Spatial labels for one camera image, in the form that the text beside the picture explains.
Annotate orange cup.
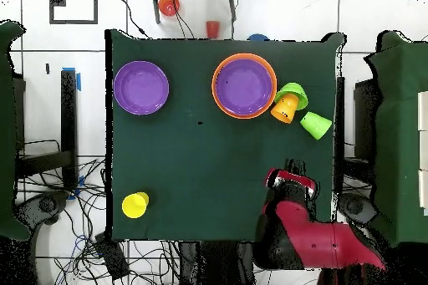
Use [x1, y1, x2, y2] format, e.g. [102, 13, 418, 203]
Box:
[270, 93, 301, 125]

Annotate black box on floor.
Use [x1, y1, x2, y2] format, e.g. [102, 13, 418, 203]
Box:
[94, 232, 130, 282]

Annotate yellow cup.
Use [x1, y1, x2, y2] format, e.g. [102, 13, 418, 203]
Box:
[121, 191, 150, 220]

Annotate red cup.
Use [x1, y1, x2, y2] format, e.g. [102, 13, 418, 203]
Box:
[206, 20, 221, 39]

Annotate black square frame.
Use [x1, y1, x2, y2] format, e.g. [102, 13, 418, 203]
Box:
[48, 0, 99, 25]

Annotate small green bowl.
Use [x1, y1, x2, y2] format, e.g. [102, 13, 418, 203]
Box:
[273, 82, 309, 111]

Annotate green cup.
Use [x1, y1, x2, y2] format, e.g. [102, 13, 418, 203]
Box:
[299, 110, 334, 141]

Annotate grey black machine base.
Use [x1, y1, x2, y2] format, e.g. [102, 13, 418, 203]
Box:
[14, 191, 69, 226]
[337, 192, 379, 226]

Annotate purple bowl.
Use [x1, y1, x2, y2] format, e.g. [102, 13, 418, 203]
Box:
[215, 58, 274, 116]
[113, 60, 171, 116]

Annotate bundle of cables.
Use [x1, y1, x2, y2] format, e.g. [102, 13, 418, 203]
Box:
[18, 157, 181, 285]

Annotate large orange bowl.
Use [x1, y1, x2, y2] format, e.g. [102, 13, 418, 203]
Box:
[211, 53, 278, 120]

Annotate dark green tablecloth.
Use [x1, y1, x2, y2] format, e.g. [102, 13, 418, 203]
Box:
[104, 28, 345, 245]

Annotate grey camera stand legs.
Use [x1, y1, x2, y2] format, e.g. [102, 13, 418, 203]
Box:
[149, 0, 241, 25]

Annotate small orange bowl on floor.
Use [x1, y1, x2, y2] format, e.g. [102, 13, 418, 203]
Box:
[157, 0, 181, 18]

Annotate white boxes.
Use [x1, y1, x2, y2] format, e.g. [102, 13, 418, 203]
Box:
[416, 90, 428, 214]

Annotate neighbouring green table cloth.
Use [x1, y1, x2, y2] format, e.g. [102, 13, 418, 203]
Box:
[364, 30, 428, 249]
[0, 20, 33, 242]

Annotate black post stand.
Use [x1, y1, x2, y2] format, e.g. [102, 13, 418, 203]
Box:
[16, 69, 79, 189]

